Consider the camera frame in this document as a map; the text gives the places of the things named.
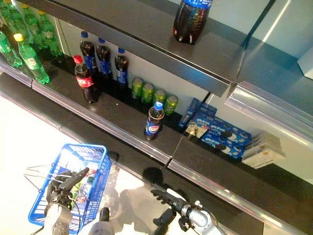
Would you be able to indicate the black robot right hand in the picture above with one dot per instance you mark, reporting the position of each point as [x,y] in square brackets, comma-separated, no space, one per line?
[176,203]

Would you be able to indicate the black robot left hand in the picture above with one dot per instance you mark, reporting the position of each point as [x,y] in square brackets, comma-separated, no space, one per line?
[61,191]

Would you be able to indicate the blue plastic shopping basket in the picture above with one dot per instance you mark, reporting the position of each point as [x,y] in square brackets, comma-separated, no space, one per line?
[102,166]

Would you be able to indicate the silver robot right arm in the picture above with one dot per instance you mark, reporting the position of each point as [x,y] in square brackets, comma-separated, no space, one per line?
[203,219]

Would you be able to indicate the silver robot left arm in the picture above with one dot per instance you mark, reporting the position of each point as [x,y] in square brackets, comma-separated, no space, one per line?
[58,220]

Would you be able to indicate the black robot left foot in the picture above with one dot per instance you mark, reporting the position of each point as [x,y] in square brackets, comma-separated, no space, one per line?
[104,214]

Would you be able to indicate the blue Oreo cookie box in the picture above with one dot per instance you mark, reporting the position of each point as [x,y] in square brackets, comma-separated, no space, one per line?
[207,110]
[232,134]
[227,150]

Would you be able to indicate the blue cookie box cone picture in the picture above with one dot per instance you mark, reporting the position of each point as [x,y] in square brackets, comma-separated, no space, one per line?
[198,127]

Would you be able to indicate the small cola bottle blue cap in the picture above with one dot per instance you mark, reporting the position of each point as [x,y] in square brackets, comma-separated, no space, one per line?
[154,124]

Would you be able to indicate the narrow blue cookie box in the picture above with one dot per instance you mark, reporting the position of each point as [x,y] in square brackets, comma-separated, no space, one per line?
[189,113]

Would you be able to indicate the white pastry box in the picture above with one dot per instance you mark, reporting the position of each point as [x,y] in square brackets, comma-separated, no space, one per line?
[269,142]
[261,156]
[266,134]

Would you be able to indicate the cola bottle red label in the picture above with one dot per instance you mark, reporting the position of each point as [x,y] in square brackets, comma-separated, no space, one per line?
[85,80]

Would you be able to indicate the green plastic soda bottle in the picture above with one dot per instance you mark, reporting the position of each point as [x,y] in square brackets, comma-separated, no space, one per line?
[33,63]
[9,54]
[33,24]
[15,17]

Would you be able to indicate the large cola bottle blue label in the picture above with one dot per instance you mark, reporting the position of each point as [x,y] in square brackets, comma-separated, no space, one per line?
[190,22]

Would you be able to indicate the white carton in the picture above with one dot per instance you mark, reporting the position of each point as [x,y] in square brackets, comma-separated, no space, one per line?
[306,64]

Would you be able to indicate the clear shelf price rail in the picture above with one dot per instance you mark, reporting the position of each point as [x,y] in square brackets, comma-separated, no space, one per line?
[97,122]
[14,71]
[269,115]
[220,189]

